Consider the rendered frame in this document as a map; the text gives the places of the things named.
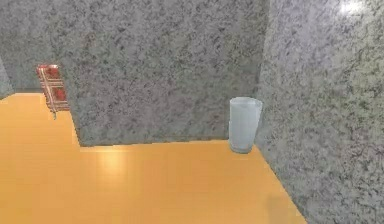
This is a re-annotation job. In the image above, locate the pale grey cylindrical trash can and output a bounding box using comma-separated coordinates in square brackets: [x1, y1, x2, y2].
[228, 96, 264, 155]

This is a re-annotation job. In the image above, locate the red plaid cloth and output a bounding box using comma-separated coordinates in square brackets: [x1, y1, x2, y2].
[35, 63, 71, 120]

